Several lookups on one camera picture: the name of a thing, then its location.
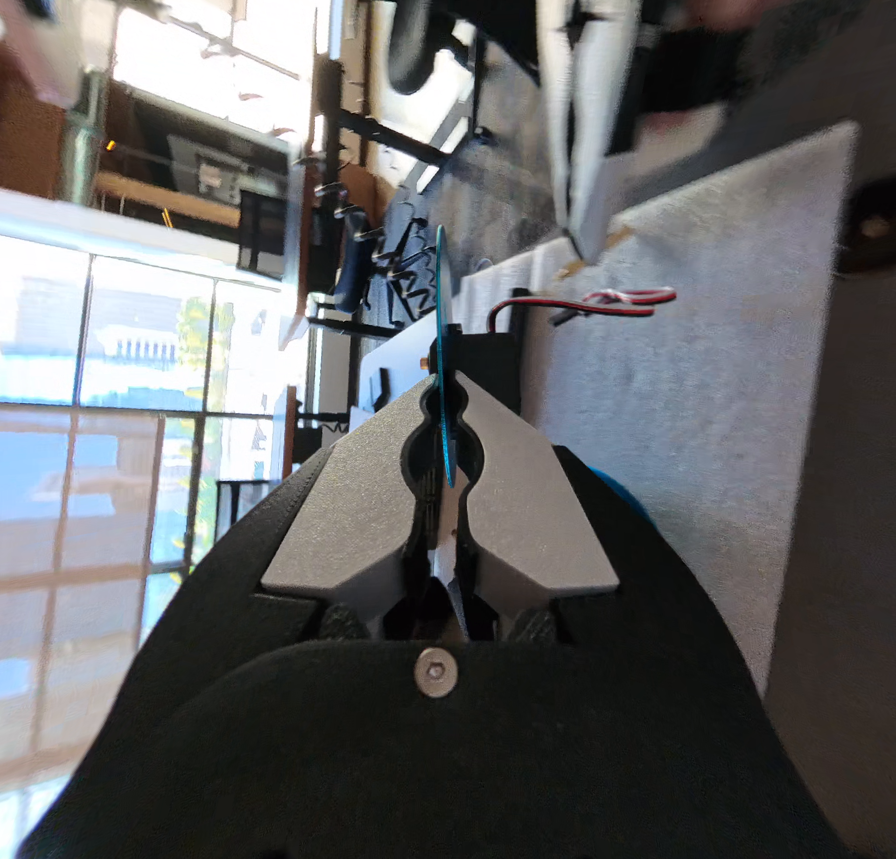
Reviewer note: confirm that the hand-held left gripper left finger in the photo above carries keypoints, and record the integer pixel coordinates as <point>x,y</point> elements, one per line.
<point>350,516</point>

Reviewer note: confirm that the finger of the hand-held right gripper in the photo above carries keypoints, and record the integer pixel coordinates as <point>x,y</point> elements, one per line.
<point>556,89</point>
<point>605,103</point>

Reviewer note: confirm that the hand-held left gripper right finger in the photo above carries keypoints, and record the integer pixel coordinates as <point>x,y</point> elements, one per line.
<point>539,516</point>

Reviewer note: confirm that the blue disc with black servo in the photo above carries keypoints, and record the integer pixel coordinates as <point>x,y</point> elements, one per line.
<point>483,362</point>

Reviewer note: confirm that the grey desk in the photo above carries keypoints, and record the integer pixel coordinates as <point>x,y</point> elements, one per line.
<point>833,523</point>

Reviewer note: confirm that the blue round metal base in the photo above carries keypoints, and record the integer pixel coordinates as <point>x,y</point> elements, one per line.
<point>623,495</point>

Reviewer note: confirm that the black office chair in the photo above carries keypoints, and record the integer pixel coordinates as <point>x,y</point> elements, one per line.
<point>357,257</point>
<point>416,40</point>

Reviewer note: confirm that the white foam mat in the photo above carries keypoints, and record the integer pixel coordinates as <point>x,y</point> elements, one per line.
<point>700,383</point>

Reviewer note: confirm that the window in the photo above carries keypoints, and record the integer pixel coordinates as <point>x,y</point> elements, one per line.
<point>105,348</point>

